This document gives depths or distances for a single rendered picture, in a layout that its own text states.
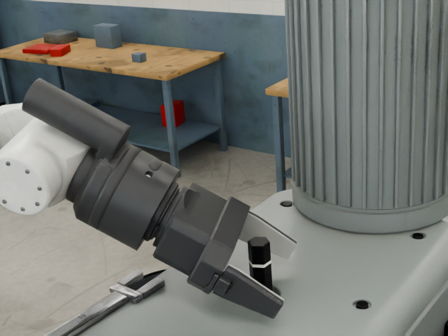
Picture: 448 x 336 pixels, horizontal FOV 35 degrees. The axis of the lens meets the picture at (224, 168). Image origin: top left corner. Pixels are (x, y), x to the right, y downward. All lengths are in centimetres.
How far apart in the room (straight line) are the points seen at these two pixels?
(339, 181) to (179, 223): 23
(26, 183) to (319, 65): 32
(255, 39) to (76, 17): 214
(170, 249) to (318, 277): 17
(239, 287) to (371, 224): 22
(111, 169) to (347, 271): 26
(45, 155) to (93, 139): 4
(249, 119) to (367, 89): 537
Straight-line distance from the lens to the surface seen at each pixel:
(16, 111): 74
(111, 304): 71
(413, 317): 72
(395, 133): 76
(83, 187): 65
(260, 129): 606
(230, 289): 64
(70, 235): 510
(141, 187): 64
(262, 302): 64
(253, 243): 67
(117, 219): 65
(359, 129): 76
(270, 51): 578
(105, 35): 653
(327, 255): 77
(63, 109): 65
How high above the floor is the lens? 228
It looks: 23 degrees down
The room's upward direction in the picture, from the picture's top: 5 degrees counter-clockwise
